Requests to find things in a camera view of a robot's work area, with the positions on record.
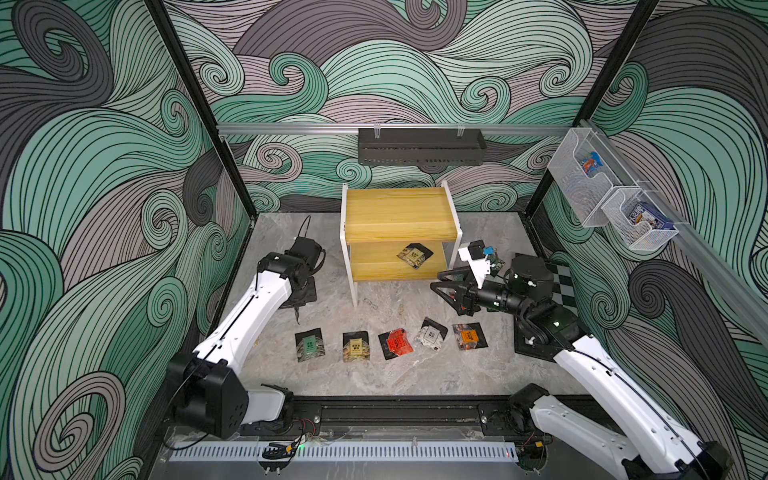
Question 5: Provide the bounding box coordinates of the white metal wooden shelf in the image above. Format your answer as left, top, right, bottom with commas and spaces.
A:
339, 181, 463, 305

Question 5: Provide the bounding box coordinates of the black frame post right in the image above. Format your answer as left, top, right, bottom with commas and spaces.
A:
524, 0, 661, 217

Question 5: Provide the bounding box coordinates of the clear wall bin lower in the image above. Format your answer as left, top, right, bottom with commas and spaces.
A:
602, 187, 678, 252

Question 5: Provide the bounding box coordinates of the aluminium wall rail right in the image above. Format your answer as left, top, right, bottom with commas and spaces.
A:
579, 120, 767, 346

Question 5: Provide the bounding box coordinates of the clear wall bin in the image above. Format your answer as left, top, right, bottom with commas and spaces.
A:
548, 128, 618, 228
602, 187, 678, 252

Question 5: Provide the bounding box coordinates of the clear wall bin upper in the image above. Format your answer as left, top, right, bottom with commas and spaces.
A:
548, 128, 618, 228

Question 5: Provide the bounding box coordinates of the white slotted cable duct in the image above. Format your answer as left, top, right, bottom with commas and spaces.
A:
169, 440, 518, 463

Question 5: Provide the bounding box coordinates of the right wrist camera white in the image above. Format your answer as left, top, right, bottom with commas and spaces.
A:
458, 240, 505, 288

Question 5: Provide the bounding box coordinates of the black barcode tea bag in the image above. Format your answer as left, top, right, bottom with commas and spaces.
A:
295, 328, 326, 363

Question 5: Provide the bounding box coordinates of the yellow label tea bag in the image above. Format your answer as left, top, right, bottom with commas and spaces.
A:
342, 331, 370, 363
397, 243, 434, 270

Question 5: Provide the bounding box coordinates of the black frame post left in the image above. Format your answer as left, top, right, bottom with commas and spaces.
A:
144, 0, 258, 224

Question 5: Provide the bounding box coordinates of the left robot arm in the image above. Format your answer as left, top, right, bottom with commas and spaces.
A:
166, 236, 325, 439

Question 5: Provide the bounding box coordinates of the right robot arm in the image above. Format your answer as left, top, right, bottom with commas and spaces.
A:
430, 244, 733, 479

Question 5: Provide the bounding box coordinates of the orange label tea bag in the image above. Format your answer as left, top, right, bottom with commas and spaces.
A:
452, 322, 488, 351

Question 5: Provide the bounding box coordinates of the black wire mesh basket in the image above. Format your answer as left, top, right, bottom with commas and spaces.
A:
357, 129, 487, 173

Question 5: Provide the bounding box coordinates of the aluminium wall rail back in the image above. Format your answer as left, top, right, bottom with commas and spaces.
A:
217, 122, 571, 137

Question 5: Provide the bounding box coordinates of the black frame post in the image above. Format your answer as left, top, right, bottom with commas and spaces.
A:
524, 0, 661, 217
144, 0, 258, 224

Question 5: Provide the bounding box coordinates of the aluminium wall rail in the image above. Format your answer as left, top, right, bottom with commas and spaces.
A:
579, 120, 767, 346
217, 122, 571, 137

